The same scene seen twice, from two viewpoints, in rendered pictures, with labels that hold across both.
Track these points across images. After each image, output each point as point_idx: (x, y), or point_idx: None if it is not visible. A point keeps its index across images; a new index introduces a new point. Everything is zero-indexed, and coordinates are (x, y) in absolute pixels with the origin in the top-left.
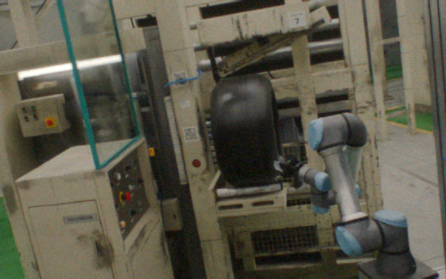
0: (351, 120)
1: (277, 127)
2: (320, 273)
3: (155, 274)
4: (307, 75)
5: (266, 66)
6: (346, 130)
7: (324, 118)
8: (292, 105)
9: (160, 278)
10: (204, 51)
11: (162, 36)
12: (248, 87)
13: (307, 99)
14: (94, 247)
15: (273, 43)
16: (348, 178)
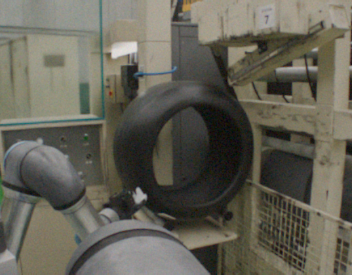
0: (27, 159)
1: (240, 162)
2: None
3: (63, 236)
4: (326, 109)
5: (311, 87)
6: (18, 170)
7: (27, 143)
8: None
9: (75, 243)
10: (301, 63)
11: (137, 27)
12: (153, 93)
13: (322, 143)
14: None
15: (271, 51)
16: None
